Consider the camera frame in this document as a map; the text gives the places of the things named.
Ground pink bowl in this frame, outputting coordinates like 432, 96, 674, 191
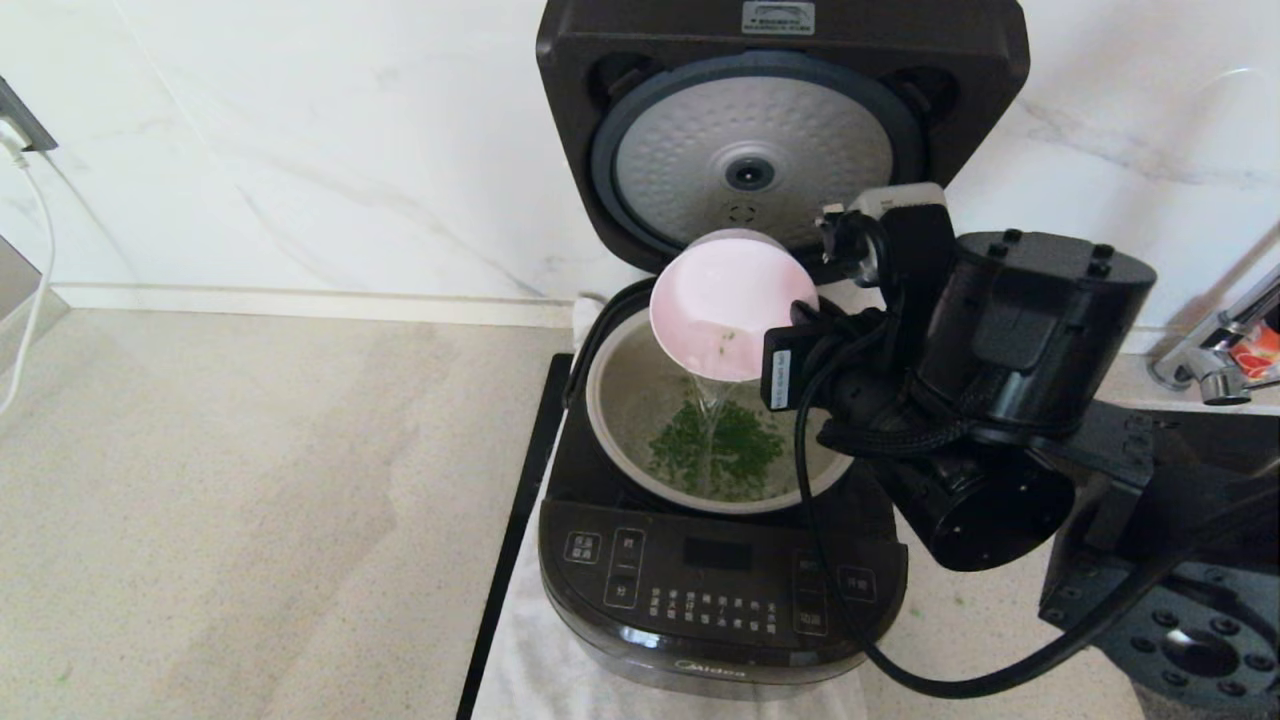
650, 230, 821, 383

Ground black rice cooker lid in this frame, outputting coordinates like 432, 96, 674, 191
535, 0, 1032, 276

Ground white inner pot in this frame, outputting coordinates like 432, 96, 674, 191
585, 300, 856, 514

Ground black rice cooker body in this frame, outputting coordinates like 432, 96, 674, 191
538, 280, 909, 701

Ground chopped green vegetables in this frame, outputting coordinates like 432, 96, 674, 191
648, 333, 788, 501

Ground white towel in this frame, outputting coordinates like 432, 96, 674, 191
470, 293, 871, 720

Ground chrome faucet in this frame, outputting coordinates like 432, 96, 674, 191
1148, 265, 1280, 408

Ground grey metal panel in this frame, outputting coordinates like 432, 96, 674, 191
0, 235, 71, 376

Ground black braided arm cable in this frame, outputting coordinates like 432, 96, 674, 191
818, 410, 991, 461

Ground white cable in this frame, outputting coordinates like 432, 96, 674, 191
0, 128, 57, 416

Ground dark wall socket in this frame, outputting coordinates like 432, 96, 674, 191
0, 75, 59, 154

